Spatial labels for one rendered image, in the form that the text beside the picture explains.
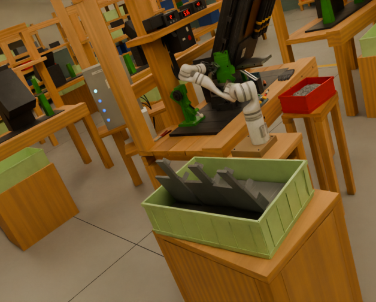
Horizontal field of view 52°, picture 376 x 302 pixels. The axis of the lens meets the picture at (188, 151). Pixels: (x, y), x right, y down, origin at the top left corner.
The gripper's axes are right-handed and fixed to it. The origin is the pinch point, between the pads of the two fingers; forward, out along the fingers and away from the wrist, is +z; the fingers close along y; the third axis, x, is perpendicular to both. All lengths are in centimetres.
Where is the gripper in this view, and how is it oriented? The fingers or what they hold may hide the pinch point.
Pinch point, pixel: (214, 66)
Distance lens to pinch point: 269.8
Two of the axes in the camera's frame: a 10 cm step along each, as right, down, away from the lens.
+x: -4.2, 6.8, 6.0
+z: 6.2, -2.7, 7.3
